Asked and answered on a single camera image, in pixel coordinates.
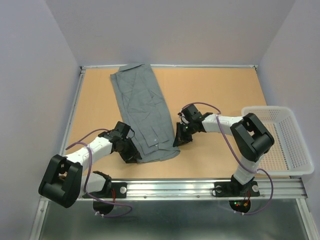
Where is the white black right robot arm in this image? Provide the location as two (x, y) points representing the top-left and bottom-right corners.
(173, 112), (275, 195)

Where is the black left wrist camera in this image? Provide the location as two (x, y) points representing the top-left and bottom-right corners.
(110, 121), (131, 139)

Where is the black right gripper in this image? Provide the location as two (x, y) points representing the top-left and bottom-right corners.
(173, 120), (196, 147)

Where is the aluminium front frame rail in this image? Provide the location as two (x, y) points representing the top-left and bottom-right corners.
(39, 178), (308, 201)

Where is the white perforated plastic basket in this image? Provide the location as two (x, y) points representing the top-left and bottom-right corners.
(241, 106), (315, 177)

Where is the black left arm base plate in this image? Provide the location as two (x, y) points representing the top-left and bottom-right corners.
(90, 182), (128, 200)

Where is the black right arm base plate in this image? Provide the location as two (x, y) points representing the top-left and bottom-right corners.
(211, 181), (260, 198)

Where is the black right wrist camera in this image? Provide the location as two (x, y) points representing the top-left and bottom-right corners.
(181, 104), (203, 122)

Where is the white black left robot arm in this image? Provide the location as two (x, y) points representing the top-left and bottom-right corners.
(38, 131), (142, 208)

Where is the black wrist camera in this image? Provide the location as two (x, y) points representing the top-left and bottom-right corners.
(181, 104), (203, 122)
(110, 121), (131, 139)

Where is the grey long sleeve shirt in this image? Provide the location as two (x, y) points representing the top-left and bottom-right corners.
(110, 63), (180, 163)

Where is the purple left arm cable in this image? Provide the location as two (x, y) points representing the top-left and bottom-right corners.
(65, 128), (133, 218)

